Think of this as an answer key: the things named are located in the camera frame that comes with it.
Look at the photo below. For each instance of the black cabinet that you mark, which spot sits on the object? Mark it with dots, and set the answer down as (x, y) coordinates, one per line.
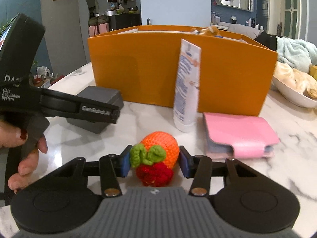
(121, 21)

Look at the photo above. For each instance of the orange crochet strawberry toy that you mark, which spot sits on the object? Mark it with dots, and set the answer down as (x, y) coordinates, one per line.
(154, 158)

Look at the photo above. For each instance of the plush dog toy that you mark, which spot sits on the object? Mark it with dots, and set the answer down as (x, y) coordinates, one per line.
(209, 31)

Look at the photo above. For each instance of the light blue fleece blanket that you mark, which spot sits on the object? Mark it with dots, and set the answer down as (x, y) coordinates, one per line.
(297, 53)

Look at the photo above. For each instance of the person's left hand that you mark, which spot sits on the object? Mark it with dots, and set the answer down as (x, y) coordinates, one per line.
(13, 137)

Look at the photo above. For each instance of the white lotion tube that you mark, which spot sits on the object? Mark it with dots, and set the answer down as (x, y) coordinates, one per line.
(187, 87)

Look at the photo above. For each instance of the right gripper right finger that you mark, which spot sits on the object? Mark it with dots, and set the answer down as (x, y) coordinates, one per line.
(199, 169)

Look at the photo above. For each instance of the black jacket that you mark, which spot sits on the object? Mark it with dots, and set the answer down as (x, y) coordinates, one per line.
(269, 41)

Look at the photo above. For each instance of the white bowl with bread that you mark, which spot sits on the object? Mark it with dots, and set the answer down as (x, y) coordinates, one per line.
(296, 86)

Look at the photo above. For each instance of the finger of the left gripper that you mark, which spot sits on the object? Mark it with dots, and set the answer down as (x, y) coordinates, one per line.
(58, 104)

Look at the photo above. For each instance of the pink wallet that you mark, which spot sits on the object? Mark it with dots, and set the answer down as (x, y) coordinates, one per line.
(238, 136)

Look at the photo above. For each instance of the dark grey box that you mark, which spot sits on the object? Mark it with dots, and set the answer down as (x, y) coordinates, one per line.
(104, 111)

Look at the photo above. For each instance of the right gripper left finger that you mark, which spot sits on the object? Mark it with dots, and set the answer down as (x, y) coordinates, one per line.
(112, 167)

